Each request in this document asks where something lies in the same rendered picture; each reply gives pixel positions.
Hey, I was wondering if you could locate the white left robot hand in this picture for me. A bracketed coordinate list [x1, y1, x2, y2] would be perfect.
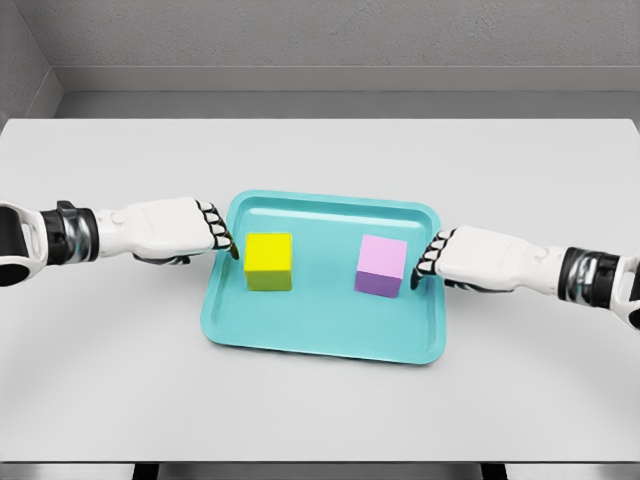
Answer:
[130, 196, 241, 266]

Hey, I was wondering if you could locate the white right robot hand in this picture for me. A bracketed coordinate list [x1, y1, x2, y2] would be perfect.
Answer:
[409, 225, 510, 292]

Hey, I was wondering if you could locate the pink cube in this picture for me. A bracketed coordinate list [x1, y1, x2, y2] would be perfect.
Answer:
[353, 234, 407, 299]

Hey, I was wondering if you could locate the yellow cube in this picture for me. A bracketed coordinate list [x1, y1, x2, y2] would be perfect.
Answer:
[244, 232, 293, 292]

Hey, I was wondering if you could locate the turquoise tray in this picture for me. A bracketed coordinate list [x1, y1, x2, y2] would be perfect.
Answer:
[200, 188, 448, 367]

